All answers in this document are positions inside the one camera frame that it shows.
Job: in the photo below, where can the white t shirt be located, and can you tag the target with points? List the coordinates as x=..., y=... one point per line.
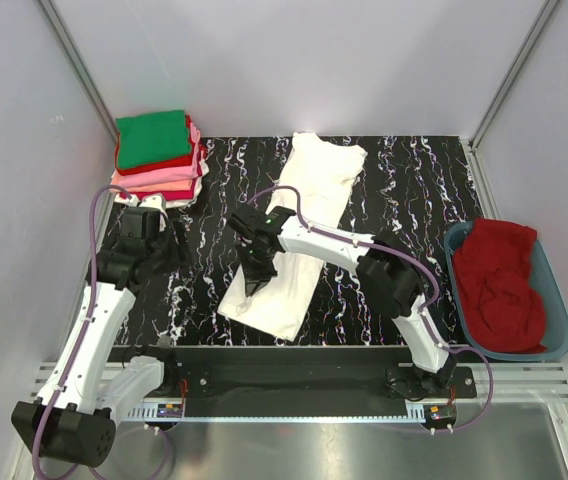
x=316, y=181
x=201, y=171

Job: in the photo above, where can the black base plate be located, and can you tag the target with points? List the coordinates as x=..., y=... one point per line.
x=296, y=383

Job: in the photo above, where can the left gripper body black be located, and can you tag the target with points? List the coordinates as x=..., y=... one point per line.
x=165, y=245

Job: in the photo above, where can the magenta folded t shirt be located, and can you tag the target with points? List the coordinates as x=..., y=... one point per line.
x=186, y=194

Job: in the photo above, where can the green folded t shirt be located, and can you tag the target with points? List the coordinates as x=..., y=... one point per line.
x=153, y=137

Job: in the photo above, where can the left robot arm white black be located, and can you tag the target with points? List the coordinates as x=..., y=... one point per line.
x=74, y=416

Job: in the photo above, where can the salmon folded t shirt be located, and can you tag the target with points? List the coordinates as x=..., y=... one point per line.
x=178, y=185

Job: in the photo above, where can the red folded t shirt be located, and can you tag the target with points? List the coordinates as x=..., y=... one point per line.
x=184, y=155

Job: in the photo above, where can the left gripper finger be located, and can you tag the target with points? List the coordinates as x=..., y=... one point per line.
x=182, y=243
x=173, y=262

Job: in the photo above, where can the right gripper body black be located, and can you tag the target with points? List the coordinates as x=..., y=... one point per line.
x=250, y=254

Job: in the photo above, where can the blue plastic basket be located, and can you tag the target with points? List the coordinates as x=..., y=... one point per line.
x=542, y=280

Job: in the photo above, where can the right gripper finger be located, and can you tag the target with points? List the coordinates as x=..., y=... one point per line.
x=255, y=278
x=265, y=271

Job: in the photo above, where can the red crumpled t shirt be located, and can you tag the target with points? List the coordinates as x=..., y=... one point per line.
x=492, y=268

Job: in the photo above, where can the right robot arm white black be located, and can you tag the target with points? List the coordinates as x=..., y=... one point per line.
x=390, y=281

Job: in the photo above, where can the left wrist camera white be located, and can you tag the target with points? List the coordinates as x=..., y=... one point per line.
x=155, y=201

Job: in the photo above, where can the aluminium rail frame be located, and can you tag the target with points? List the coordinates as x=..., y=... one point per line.
x=506, y=383

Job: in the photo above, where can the pink folded t shirt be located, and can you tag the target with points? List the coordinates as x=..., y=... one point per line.
x=171, y=170

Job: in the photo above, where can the white folded t shirt bottom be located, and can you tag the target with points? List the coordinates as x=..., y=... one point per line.
x=201, y=171

